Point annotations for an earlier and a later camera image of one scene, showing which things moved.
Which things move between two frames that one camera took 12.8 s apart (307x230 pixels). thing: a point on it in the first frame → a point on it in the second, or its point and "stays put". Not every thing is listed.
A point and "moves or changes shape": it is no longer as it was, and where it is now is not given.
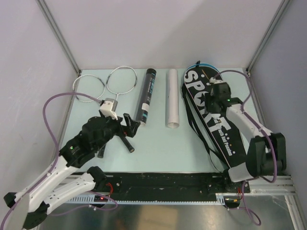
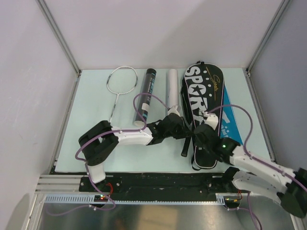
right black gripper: x=208 y=97 → x=197 y=142
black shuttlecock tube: x=146 y=96 stays put
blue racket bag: x=203 y=64 → x=229 y=128
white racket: x=101 y=148 → x=184 y=152
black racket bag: x=220 y=135 moves or changes shape
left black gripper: x=129 y=130 → x=184 y=131
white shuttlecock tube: x=172 y=112 stays put
